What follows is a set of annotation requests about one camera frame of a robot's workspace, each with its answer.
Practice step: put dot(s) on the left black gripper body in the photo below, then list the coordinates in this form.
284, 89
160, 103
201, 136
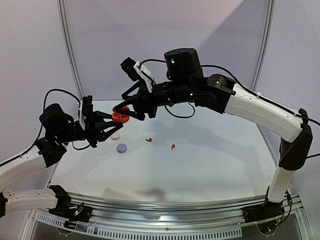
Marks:
90, 133

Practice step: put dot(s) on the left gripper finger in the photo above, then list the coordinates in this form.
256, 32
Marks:
107, 129
101, 116

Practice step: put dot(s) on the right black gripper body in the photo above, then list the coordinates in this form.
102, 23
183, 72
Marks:
146, 100

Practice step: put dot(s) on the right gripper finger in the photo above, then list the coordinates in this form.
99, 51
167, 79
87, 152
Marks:
126, 97
127, 112

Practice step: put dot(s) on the red charging case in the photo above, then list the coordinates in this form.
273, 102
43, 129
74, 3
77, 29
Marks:
119, 117

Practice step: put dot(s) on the pink charging case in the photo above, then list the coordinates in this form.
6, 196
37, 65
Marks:
116, 136

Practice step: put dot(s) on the purple charging case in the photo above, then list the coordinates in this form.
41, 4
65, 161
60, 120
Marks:
121, 148

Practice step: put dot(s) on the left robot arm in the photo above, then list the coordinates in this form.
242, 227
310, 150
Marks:
60, 129

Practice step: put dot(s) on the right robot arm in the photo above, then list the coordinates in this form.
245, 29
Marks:
223, 94

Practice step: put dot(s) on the front aluminium rail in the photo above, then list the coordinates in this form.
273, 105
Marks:
234, 211

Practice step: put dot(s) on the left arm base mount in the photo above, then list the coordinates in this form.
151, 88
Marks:
73, 212

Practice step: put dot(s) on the left aluminium frame post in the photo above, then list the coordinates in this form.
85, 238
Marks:
62, 11

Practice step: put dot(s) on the aluminium frame post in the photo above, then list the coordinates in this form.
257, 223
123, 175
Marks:
263, 43
62, 11

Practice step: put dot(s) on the right aluminium frame post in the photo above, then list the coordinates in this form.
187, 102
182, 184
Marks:
263, 43

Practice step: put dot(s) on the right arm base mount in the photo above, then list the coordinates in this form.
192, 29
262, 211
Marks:
264, 211

